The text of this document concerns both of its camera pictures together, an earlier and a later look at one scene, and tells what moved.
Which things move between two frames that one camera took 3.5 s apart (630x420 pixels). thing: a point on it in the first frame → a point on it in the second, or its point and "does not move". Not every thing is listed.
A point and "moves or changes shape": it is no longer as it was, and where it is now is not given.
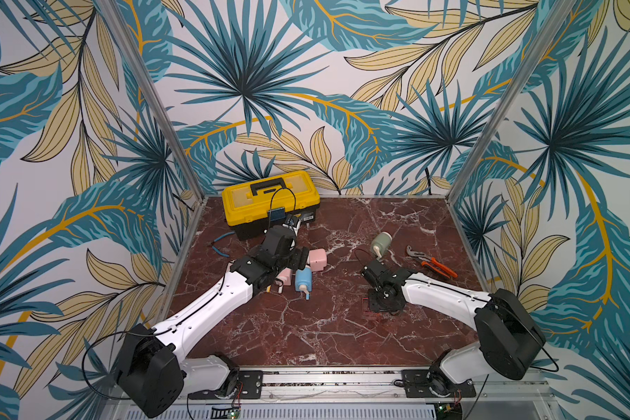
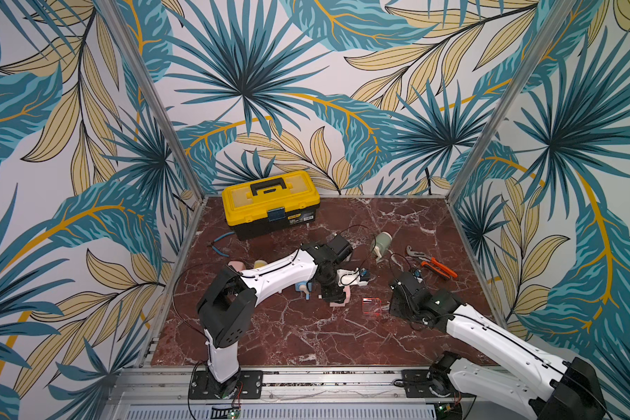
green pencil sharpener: x=381 y=243 does not move
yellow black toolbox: x=247 y=204 does not move
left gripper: x=299 y=257 → x=333 y=295
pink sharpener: x=318 y=259 moves or changes shape
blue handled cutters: x=217 y=250 does not move
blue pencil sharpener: x=304 y=280 does not move
